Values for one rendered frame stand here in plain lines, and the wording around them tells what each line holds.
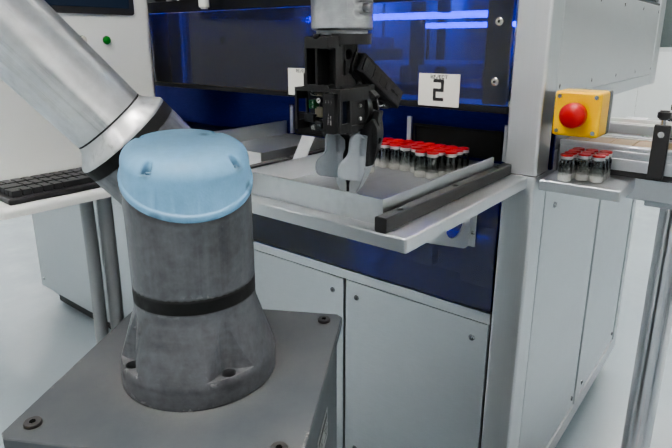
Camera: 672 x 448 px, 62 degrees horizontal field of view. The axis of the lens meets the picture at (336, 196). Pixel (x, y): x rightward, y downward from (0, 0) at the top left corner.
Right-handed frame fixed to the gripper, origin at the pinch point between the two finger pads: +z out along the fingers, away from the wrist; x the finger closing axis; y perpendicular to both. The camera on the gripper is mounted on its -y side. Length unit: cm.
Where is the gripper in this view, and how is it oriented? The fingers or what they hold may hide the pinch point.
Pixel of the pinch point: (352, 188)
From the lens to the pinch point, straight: 74.9
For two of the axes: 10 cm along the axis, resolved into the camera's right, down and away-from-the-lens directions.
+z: 0.1, 9.6, 2.8
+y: -6.2, 2.2, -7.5
